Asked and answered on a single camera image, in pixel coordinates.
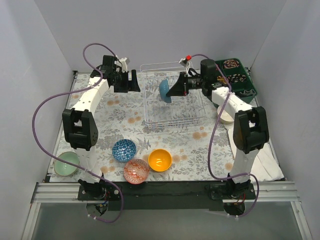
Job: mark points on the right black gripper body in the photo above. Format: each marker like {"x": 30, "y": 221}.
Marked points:
{"x": 185, "y": 83}

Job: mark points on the green compartment tray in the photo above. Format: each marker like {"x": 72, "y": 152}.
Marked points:
{"x": 238, "y": 78}

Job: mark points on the aluminium frame rail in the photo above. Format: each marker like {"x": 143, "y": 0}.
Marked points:
{"x": 58, "y": 192}

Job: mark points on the white wire dish rack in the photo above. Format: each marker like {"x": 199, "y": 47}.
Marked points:
{"x": 182, "y": 111}

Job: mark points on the red patterned bowl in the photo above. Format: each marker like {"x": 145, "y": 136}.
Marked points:
{"x": 136, "y": 171}

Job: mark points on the blue patterned bowl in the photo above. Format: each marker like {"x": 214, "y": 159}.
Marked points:
{"x": 124, "y": 150}

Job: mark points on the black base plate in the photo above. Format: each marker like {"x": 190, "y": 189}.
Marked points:
{"x": 162, "y": 195}

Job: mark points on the floral table mat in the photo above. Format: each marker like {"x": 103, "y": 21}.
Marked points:
{"x": 199, "y": 152}

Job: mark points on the mint green bowl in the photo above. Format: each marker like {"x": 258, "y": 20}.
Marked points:
{"x": 64, "y": 169}

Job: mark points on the dark blue bowl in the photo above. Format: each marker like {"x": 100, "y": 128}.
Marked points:
{"x": 163, "y": 90}

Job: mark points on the yellow bowl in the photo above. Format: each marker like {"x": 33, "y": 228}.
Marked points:
{"x": 160, "y": 160}

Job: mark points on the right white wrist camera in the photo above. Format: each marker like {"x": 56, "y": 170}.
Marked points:
{"x": 185, "y": 62}

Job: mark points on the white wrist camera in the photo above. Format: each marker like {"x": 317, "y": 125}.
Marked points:
{"x": 185, "y": 62}
{"x": 124, "y": 64}

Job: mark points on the white cloth towel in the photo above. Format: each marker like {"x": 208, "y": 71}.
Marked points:
{"x": 265, "y": 167}

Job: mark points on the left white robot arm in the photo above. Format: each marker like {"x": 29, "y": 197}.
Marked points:
{"x": 80, "y": 129}

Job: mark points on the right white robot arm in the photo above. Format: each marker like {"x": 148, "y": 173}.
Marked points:
{"x": 250, "y": 126}

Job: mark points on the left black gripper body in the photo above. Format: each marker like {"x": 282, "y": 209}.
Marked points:
{"x": 124, "y": 81}

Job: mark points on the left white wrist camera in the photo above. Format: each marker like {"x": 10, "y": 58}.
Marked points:
{"x": 124, "y": 64}

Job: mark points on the cream white bowl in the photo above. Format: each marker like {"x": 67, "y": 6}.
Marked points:
{"x": 225, "y": 118}

